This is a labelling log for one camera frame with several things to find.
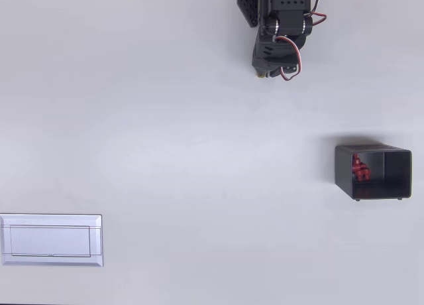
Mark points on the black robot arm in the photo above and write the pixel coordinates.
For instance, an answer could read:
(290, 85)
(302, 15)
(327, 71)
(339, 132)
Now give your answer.
(291, 18)

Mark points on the black box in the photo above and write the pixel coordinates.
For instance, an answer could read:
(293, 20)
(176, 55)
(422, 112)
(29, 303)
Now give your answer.
(397, 172)

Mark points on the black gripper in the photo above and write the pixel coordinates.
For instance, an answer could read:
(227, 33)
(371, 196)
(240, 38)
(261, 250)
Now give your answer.
(269, 69)

